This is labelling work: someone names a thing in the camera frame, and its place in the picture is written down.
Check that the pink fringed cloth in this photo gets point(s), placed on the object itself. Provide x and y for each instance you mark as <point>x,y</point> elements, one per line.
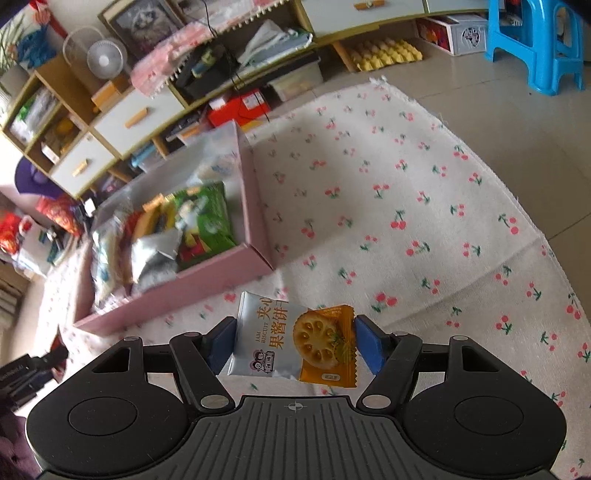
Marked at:
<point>161,64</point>

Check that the green snack packet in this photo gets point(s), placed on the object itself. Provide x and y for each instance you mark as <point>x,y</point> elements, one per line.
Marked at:
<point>207,217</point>

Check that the black box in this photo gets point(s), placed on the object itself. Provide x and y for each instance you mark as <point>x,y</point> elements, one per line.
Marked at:
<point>203,71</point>

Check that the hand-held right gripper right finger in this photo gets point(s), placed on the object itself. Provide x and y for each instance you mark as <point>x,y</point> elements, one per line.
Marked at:
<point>369,344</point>

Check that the white red printed box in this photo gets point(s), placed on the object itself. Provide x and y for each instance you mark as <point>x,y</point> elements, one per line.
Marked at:
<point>455,32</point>

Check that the framed cat picture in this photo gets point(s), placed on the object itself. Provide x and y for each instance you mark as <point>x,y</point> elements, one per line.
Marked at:
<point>143,21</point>

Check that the blue plastic stool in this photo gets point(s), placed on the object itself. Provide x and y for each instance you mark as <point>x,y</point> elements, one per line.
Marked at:
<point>531,46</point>

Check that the red cardboard box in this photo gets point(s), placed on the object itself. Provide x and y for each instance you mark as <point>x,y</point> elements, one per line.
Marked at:
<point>238,108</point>

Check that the small silver snack packet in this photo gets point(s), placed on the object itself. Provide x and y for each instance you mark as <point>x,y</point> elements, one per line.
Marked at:
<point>154,251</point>

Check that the red printed bag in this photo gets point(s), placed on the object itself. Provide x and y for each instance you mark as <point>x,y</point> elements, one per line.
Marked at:
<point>60,214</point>

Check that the blue flower picture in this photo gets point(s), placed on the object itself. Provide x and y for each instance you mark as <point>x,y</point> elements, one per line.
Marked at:
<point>27,39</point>

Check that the silver orange biscuit packet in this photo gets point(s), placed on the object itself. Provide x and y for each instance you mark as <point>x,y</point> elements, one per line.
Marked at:
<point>272,337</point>

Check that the purple round object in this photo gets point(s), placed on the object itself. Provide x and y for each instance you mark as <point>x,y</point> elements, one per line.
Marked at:
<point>32,177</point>

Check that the dark purple clothing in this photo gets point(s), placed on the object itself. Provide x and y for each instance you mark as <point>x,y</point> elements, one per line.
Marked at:
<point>14,443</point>

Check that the pink cardboard box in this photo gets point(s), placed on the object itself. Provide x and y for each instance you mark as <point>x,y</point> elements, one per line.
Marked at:
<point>207,272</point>

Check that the cherry print tablecloth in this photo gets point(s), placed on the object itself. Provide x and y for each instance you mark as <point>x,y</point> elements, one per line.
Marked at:
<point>415,207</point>

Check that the white electric fan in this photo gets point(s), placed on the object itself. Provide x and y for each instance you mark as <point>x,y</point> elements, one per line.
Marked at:
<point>107,59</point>

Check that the pile of folded cloths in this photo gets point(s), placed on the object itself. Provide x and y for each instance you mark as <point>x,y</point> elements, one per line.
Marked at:
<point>272,44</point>

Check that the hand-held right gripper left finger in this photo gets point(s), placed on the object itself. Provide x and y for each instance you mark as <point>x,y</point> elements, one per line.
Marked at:
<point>224,346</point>

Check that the white blue bread packet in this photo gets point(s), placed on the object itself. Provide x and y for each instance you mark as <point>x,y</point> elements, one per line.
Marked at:
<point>214,166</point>
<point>108,263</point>

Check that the large clear storage bin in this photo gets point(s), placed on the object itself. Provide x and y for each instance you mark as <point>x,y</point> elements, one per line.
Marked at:
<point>295,81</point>

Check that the yellow egg tray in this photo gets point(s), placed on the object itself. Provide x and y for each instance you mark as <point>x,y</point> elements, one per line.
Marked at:
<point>385,55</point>

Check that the tan cardboard box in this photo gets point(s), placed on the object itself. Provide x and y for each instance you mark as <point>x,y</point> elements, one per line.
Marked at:
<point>110,94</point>

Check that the wooden white drawer cabinet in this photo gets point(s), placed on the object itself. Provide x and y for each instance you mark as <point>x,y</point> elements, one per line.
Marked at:
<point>69,92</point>

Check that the yellow snack packet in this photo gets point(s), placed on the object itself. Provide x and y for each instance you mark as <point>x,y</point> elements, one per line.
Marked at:
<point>152,221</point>

